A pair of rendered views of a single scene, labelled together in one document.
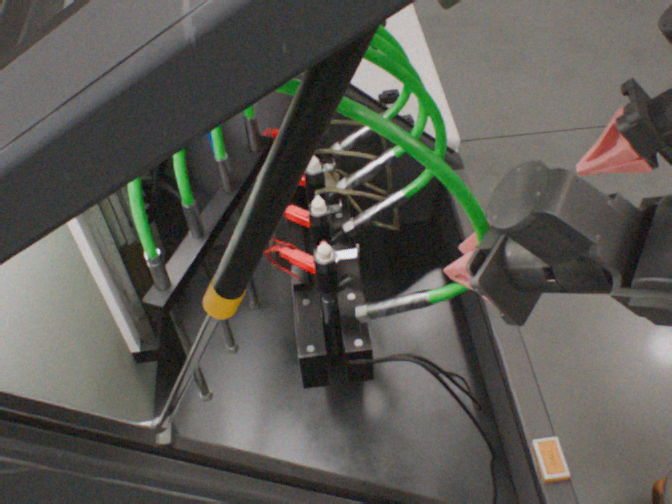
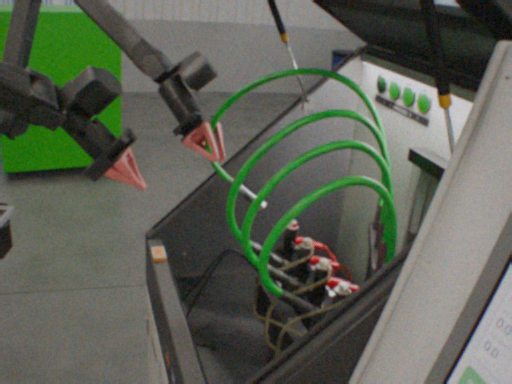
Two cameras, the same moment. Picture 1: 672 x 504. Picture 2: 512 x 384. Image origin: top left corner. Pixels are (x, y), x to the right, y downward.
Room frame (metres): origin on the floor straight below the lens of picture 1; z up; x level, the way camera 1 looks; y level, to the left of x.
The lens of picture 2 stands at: (1.47, -0.32, 1.59)
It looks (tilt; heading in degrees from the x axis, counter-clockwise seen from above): 22 degrees down; 164
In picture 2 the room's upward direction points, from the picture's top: 5 degrees clockwise
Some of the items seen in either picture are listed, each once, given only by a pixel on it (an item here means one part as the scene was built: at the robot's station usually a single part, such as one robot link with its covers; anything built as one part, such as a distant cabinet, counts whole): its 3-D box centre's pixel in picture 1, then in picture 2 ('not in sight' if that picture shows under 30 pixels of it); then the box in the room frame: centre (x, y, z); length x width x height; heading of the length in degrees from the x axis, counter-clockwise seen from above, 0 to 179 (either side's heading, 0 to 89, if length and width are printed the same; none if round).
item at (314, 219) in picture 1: (332, 260); (295, 292); (0.64, 0.01, 1.02); 0.05 x 0.03 x 0.21; 93
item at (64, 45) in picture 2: not in sight; (56, 87); (-3.06, -0.85, 0.65); 0.95 x 0.86 x 1.30; 100
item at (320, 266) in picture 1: (338, 306); (282, 271); (0.56, 0.01, 1.02); 0.05 x 0.03 x 0.21; 93
